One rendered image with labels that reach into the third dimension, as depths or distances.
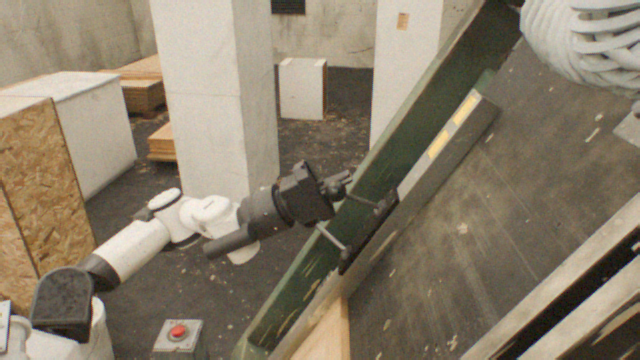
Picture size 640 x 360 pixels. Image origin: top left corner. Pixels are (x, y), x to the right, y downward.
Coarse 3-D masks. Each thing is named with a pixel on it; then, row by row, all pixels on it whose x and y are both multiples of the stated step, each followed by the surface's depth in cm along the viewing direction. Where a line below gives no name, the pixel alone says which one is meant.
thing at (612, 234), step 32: (576, 0) 21; (608, 0) 19; (576, 32) 21; (608, 32) 20; (608, 64) 21; (608, 224) 31; (576, 256) 32; (608, 256) 30; (544, 288) 33; (576, 288) 31; (608, 288) 29; (512, 320) 35; (544, 320) 33; (576, 320) 30; (608, 320) 28; (480, 352) 36; (512, 352) 35; (544, 352) 31; (576, 352) 29; (608, 352) 29
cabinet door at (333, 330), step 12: (336, 300) 85; (336, 312) 82; (324, 324) 84; (336, 324) 79; (312, 336) 87; (324, 336) 82; (336, 336) 77; (348, 336) 76; (300, 348) 90; (312, 348) 84; (324, 348) 79; (336, 348) 74; (348, 348) 74
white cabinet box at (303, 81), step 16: (288, 64) 542; (304, 64) 581; (320, 64) 544; (288, 80) 551; (304, 80) 547; (320, 80) 543; (288, 96) 561; (304, 96) 557; (320, 96) 553; (288, 112) 571; (304, 112) 567; (320, 112) 563
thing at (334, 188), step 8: (328, 184) 72; (336, 184) 71; (328, 192) 71; (336, 192) 71; (344, 192) 72; (336, 200) 72; (352, 200) 74; (360, 200) 75; (376, 208) 77; (384, 208) 76
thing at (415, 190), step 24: (480, 96) 65; (480, 120) 67; (432, 144) 73; (456, 144) 69; (432, 168) 71; (408, 192) 73; (432, 192) 73; (408, 216) 75; (384, 240) 78; (360, 264) 80; (336, 288) 83; (312, 312) 88; (288, 336) 94
